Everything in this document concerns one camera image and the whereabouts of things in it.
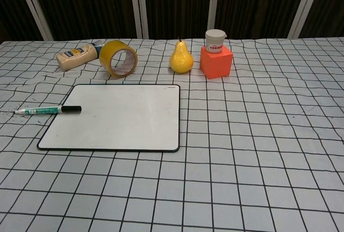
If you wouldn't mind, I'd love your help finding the green and white whiteboard marker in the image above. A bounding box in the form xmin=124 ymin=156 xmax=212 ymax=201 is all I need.
xmin=14 ymin=105 xmax=82 ymax=115

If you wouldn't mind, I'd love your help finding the yellow pear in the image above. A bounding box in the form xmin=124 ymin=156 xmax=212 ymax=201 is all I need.
xmin=169 ymin=37 xmax=195 ymax=74

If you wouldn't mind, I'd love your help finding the orange cube block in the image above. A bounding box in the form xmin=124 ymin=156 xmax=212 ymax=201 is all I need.
xmin=199 ymin=46 xmax=233 ymax=79

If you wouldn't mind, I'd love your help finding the white checkered tablecloth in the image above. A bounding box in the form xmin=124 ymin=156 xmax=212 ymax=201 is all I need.
xmin=0 ymin=37 xmax=344 ymax=232

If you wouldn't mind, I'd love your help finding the small white jar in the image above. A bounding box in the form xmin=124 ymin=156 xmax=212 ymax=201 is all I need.
xmin=204 ymin=29 xmax=227 ymax=55

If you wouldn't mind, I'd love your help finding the yellow packing tape roll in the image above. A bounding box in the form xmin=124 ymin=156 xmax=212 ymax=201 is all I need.
xmin=99 ymin=40 xmax=139 ymax=77

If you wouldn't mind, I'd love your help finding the mayonnaise squeeze bottle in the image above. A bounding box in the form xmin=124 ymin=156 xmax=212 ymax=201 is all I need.
xmin=55 ymin=41 xmax=103 ymax=72

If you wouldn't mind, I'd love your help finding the white dry-erase board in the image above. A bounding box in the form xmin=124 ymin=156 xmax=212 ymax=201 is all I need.
xmin=37 ymin=84 xmax=181 ymax=153

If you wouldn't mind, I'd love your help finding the white partition frame post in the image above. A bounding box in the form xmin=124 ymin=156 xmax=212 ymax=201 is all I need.
xmin=15 ymin=0 xmax=54 ymax=41
xmin=288 ymin=0 xmax=319 ymax=39
xmin=207 ymin=0 xmax=221 ymax=33
xmin=128 ymin=0 xmax=149 ymax=39

